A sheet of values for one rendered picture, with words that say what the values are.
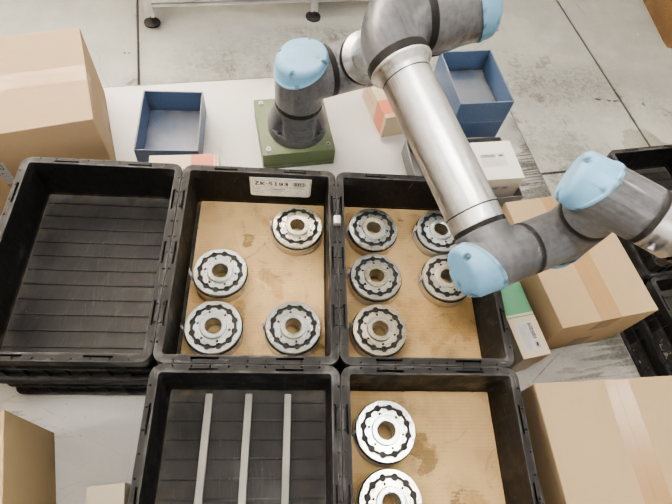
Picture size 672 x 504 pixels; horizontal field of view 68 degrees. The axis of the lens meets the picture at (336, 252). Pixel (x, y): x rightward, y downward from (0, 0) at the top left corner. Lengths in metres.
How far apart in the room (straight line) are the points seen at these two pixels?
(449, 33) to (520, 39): 2.37
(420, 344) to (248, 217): 0.44
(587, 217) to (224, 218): 0.69
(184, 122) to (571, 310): 1.04
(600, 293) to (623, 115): 1.97
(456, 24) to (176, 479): 0.83
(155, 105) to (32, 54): 0.29
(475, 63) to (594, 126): 1.40
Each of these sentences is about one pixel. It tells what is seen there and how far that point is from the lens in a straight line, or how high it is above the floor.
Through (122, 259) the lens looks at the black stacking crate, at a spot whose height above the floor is 0.83.
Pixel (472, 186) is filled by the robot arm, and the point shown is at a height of 1.21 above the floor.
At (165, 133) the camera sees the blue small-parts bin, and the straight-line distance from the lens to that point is 1.41.
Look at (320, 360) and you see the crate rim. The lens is 0.84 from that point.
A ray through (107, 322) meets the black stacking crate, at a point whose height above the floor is 0.83.
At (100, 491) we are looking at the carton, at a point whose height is 0.76.
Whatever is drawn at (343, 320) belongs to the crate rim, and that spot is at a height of 0.92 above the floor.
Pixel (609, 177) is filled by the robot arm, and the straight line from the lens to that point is 0.68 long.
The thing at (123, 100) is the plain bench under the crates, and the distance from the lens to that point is 1.52.
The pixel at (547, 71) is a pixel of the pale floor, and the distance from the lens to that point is 3.06.
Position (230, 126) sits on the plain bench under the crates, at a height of 0.70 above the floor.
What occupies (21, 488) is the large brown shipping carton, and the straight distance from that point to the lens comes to 0.97.
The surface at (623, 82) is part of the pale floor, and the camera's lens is 3.24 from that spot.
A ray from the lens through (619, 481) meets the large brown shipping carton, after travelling 0.99.
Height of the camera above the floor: 1.73
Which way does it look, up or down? 60 degrees down
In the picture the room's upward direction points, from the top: 12 degrees clockwise
